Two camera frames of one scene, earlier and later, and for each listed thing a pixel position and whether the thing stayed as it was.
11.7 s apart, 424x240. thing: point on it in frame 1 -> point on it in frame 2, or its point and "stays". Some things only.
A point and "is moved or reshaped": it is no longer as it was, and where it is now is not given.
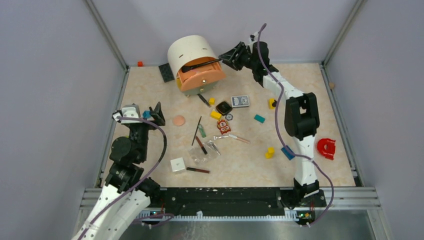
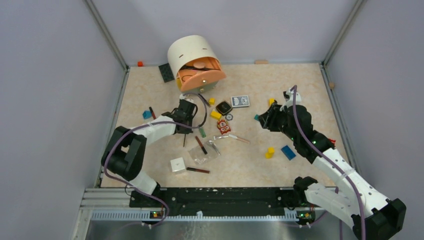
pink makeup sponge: x=178 y=120 is moved or reshaped
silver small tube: x=215 y=137 stays
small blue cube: x=146 y=114 stays
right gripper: x=231 y=58 -> x=267 y=119
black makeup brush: x=187 y=68 is moved or reshaped
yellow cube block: x=216 y=115 stays
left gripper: x=157 y=114 -> x=186 y=131
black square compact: x=223 y=107 stays
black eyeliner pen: x=204 y=100 stays
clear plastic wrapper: x=198 y=155 stays
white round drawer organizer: x=193 y=59 stays
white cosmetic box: x=177 y=164 stays
